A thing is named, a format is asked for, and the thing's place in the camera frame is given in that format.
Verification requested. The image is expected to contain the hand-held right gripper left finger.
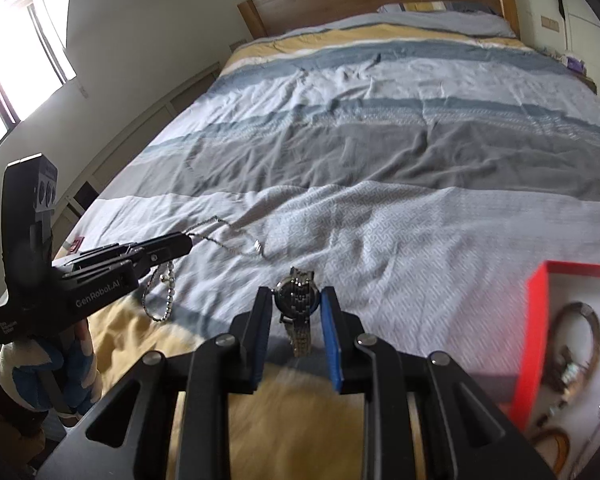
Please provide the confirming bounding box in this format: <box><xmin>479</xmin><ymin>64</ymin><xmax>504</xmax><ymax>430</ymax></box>
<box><xmin>40</xmin><ymin>286</ymin><xmax>273</xmax><ymax>480</ymax></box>

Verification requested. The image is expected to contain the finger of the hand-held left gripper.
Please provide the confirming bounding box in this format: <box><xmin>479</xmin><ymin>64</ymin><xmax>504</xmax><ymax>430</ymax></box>
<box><xmin>61</xmin><ymin>256</ymin><xmax>158</xmax><ymax>279</ymax></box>
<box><xmin>54</xmin><ymin>231</ymin><xmax>194</xmax><ymax>268</ymax></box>

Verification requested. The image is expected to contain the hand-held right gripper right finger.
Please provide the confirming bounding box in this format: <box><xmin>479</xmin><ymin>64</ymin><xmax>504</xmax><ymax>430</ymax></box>
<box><xmin>320</xmin><ymin>287</ymin><xmax>556</xmax><ymax>480</ymax></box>

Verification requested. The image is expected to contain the silver chain necklace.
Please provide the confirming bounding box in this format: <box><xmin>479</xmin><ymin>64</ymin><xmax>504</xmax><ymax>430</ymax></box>
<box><xmin>141</xmin><ymin>215</ymin><xmax>268</xmax><ymax>323</ymax></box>

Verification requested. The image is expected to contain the red jewelry box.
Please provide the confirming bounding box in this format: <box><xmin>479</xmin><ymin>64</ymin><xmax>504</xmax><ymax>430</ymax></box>
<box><xmin>509</xmin><ymin>260</ymin><xmax>600</xmax><ymax>480</ymax></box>

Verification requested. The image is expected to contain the white teal beaded bracelet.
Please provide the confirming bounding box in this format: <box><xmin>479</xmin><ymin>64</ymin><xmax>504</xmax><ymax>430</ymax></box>
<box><xmin>555</xmin><ymin>355</ymin><xmax>582</xmax><ymax>392</ymax></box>

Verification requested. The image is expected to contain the dark translucent bangle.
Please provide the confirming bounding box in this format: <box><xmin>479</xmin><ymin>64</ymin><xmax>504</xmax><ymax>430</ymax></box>
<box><xmin>550</xmin><ymin>301</ymin><xmax>600</xmax><ymax>391</ymax></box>

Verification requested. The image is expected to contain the striped duvet bed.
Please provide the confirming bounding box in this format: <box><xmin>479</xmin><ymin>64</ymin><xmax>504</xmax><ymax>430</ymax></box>
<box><xmin>45</xmin><ymin>10</ymin><xmax>600</xmax><ymax>480</ymax></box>

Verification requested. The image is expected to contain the window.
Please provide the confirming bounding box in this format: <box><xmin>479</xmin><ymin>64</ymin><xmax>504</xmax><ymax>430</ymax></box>
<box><xmin>0</xmin><ymin>0</ymin><xmax>78</xmax><ymax>161</ymax></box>

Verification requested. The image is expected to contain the orange bangle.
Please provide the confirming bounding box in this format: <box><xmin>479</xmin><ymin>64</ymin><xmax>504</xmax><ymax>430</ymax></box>
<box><xmin>530</xmin><ymin>425</ymin><xmax>573</xmax><ymax>476</ymax></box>

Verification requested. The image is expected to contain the grey pillow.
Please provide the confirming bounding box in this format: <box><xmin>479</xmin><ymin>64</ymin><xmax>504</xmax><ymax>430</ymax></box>
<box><xmin>377</xmin><ymin>1</ymin><xmax>516</xmax><ymax>38</ymax></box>

